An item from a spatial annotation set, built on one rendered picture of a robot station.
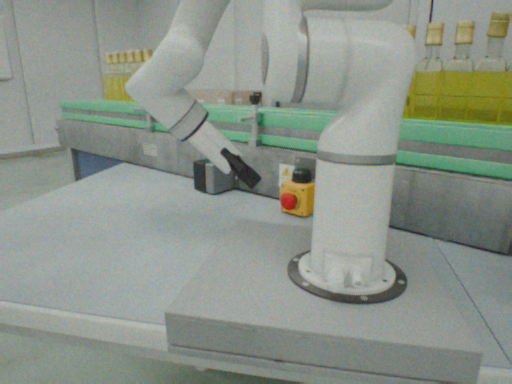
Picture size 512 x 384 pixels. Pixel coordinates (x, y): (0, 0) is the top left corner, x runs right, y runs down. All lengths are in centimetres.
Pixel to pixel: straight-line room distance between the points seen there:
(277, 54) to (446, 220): 49
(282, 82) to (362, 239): 20
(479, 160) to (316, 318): 46
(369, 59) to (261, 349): 32
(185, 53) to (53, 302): 41
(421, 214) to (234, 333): 49
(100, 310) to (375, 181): 39
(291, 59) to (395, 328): 29
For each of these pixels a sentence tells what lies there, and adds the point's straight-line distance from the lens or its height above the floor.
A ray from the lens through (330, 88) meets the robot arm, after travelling 41.
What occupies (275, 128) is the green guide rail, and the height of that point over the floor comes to 93.
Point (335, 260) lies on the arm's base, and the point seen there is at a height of 84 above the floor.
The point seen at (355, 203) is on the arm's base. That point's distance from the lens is 43.
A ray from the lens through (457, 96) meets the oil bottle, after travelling 86.
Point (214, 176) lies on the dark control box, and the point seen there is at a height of 80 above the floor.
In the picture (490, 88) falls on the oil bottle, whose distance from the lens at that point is 85.
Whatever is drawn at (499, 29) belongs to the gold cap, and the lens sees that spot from 86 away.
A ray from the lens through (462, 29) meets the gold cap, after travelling 88.
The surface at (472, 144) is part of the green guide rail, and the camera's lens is 75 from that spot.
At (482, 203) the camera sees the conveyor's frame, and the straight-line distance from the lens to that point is 75.
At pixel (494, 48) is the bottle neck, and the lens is 86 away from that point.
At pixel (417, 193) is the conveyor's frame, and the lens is 77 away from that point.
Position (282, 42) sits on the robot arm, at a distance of 40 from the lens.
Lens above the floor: 104
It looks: 17 degrees down
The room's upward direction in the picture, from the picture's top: straight up
